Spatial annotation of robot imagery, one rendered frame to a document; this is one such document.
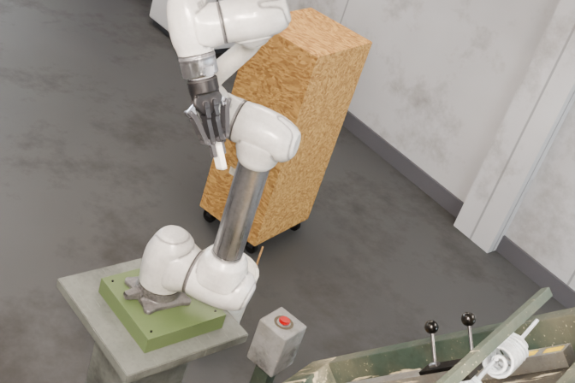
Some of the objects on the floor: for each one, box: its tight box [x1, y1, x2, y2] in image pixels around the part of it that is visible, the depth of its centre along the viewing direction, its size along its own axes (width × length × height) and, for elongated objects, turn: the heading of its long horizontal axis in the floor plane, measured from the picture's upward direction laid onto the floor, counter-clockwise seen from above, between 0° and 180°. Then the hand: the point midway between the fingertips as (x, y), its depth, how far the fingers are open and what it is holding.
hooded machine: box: [150, 0, 267, 54], centre depth 661 cm, size 68×56×121 cm
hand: (218, 156), depth 213 cm, fingers closed
